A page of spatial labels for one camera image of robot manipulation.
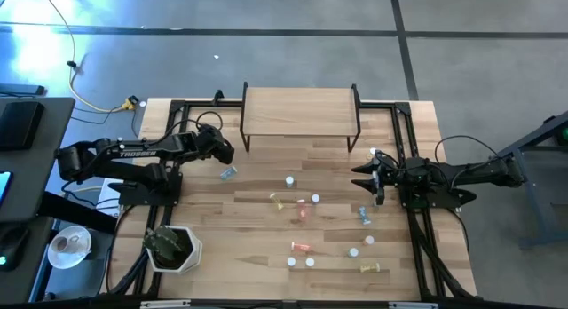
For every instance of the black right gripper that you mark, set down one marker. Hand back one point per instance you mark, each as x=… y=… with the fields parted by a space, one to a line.
x=390 y=178

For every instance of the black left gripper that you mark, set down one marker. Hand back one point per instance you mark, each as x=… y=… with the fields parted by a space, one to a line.
x=213 y=142

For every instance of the yellow pill bottle white cap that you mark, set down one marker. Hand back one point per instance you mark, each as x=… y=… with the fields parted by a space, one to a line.
x=373 y=152
x=369 y=268
x=277 y=201

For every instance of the teal pill bottle white cap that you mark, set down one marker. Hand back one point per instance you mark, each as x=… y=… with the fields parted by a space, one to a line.
x=315 y=198
x=228 y=173
x=353 y=252

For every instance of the blue pill bottle white cap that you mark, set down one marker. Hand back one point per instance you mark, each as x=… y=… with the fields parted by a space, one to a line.
x=364 y=216
x=289 y=181

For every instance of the red pill bottle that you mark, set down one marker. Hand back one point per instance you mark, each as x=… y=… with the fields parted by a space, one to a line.
x=310 y=262

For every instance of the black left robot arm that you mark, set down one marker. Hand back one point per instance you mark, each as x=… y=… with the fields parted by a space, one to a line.
x=133 y=151

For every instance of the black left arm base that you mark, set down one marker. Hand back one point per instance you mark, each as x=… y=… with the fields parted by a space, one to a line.
x=133 y=195

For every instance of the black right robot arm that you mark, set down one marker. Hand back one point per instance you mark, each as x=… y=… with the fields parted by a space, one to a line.
x=479 y=173

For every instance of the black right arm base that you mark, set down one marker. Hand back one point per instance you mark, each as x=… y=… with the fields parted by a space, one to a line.
x=444 y=199

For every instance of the green cactus plant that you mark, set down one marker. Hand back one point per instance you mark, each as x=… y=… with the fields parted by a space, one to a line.
x=162 y=244

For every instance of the white hexagonal planter pot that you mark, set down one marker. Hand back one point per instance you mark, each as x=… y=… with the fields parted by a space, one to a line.
x=193 y=255

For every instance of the white paper sheet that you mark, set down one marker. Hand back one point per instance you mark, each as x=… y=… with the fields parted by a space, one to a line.
x=106 y=198

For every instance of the silver table clamp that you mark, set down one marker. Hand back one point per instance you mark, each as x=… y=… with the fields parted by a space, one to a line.
x=412 y=305
x=164 y=304

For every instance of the black desk support beam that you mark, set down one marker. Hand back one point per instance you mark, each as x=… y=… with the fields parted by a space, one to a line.
x=75 y=211

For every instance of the black office desk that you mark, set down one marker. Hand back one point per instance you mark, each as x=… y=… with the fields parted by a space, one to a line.
x=44 y=167

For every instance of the white cup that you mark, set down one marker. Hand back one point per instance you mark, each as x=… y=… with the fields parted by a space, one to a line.
x=60 y=244

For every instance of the black box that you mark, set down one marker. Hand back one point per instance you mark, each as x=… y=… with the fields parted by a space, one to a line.
x=20 y=124

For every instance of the black desk foot bar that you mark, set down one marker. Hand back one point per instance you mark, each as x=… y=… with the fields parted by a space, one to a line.
x=22 y=89

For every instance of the smartphone with lit screen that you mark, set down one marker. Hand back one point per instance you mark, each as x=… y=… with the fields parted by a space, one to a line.
x=4 y=189

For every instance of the black computer mouse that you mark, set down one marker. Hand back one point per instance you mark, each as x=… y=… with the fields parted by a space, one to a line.
x=11 y=249

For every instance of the black aluminium table frame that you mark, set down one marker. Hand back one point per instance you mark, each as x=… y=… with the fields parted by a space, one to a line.
x=177 y=107

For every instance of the wooden shelf black metal frame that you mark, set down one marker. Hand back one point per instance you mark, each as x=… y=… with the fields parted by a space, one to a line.
x=299 y=111

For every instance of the grey metal desk frame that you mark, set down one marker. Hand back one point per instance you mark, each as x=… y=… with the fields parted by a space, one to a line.
x=528 y=193

